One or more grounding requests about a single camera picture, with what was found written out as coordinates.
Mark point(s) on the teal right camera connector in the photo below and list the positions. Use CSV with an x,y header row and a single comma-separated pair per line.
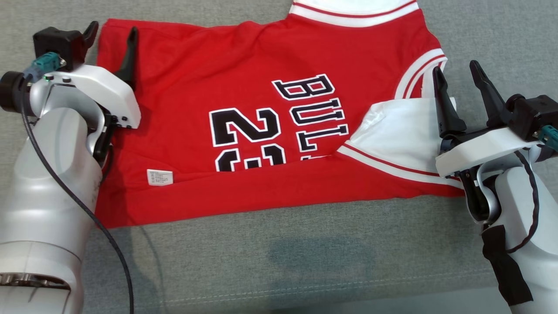
x,y
550,137

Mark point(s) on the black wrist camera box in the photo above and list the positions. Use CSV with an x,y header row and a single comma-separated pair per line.
x,y
56,43
534,115

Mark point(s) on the red Bulls 23 jersey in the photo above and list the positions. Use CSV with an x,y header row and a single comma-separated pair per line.
x,y
261,52

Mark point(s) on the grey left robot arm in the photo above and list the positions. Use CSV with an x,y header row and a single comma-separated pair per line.
x,y
43,196

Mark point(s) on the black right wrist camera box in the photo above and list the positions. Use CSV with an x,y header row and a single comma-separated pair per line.
x,y
534,115

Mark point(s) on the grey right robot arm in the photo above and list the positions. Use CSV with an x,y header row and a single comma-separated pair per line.
x,y
514,205

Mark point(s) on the teal left camera connector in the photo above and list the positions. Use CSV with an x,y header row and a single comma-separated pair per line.
x,y
43,63

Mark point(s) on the teal camera connector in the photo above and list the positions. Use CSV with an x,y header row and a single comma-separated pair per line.
x,y
550,137
43,63

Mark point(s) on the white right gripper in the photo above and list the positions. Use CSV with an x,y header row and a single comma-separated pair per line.
x,y
479,152

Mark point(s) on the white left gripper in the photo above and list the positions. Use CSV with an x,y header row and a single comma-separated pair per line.
x,y
100,87

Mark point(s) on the grey fabric sofa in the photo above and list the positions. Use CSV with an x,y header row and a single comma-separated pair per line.
x,y
305,261

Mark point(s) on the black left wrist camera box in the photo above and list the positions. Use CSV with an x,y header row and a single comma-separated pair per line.
x,y
56,43

